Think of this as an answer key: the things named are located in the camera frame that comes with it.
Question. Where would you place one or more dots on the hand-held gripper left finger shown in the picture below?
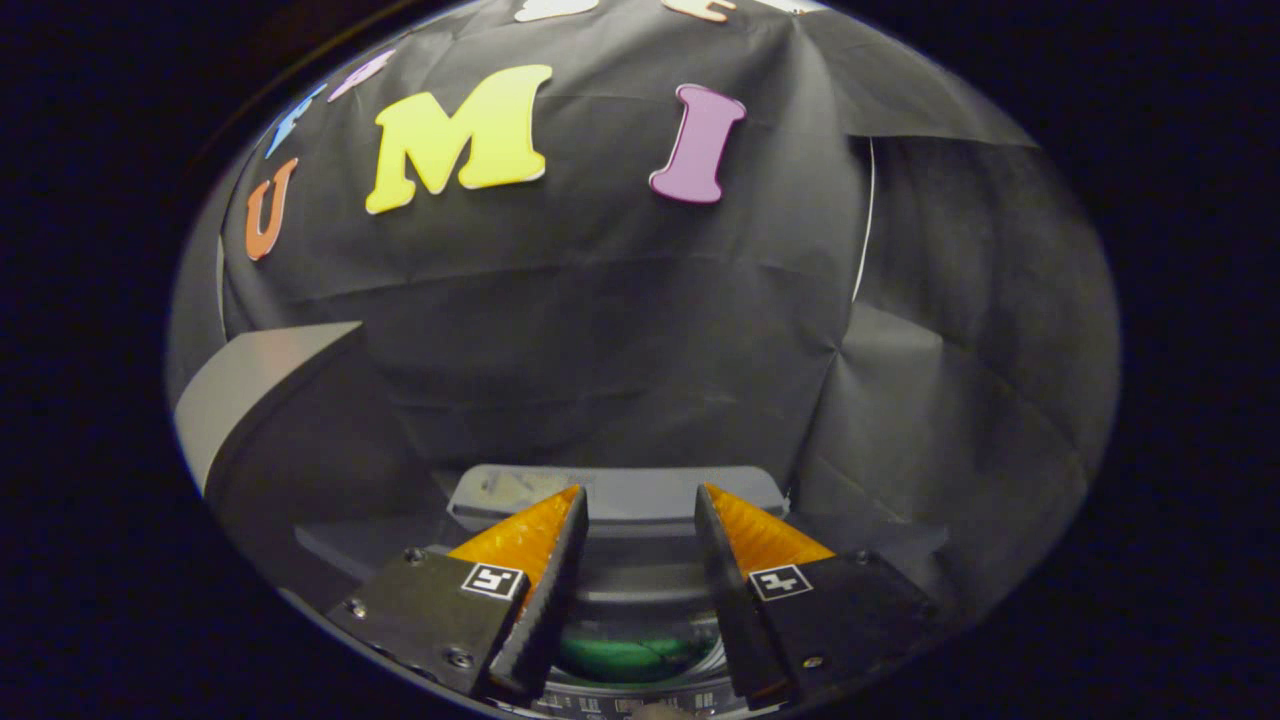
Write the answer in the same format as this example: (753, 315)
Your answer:
(548, 610)

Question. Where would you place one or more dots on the dark grey washing machine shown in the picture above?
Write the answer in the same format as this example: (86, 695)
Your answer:
(585, 702)

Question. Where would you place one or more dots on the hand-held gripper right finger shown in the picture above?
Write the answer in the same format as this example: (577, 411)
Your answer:
(728, 610)

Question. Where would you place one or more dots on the grey cabinet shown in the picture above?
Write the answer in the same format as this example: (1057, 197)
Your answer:
(250, 380)

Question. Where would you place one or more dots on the green polo shirt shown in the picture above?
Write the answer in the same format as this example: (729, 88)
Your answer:
(630, 658)

